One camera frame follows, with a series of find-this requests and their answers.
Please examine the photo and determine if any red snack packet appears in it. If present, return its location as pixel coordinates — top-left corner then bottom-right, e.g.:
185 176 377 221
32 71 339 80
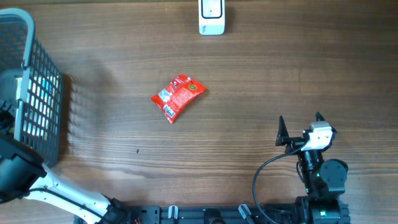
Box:
150 73 207 123

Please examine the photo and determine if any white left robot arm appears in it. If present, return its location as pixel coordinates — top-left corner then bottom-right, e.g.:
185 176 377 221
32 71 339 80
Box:
1 134 141 224

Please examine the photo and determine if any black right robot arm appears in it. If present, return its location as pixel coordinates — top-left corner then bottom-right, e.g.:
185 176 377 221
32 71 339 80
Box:
275 113 351 224

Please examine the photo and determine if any white barcode scanner box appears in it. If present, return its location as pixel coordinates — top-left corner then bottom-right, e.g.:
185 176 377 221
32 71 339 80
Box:
198 0 226 35

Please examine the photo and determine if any grey plastic shopping basket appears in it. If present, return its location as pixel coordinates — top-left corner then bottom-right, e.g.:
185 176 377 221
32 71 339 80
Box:
1 8 63 167

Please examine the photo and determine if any black camera cable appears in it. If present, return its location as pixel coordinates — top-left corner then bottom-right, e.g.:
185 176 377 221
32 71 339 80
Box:
252 139 308 224

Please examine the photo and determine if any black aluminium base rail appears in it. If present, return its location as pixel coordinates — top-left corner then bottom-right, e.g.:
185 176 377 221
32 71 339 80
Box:
73 203 352 224

